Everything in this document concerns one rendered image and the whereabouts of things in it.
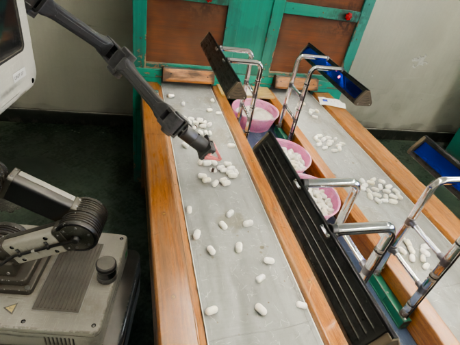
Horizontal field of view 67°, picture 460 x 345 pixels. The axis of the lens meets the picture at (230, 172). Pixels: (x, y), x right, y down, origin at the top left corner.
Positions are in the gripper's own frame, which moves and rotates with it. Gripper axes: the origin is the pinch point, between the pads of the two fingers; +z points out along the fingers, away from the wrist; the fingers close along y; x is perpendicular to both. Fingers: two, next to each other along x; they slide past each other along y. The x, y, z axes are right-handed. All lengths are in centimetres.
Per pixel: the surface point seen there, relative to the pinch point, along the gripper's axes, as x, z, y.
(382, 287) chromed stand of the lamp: -19, 43, -55
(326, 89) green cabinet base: -54, 73, 88
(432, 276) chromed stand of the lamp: -34, 31, -65
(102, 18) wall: 29, -47, 166
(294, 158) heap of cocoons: -17.8, 37.1, 14.3
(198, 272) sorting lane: 15.7, -5.2, -46.3
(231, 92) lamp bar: -20.7, -13.3, 8.1
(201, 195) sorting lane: 11.7, -0.8, -11.8
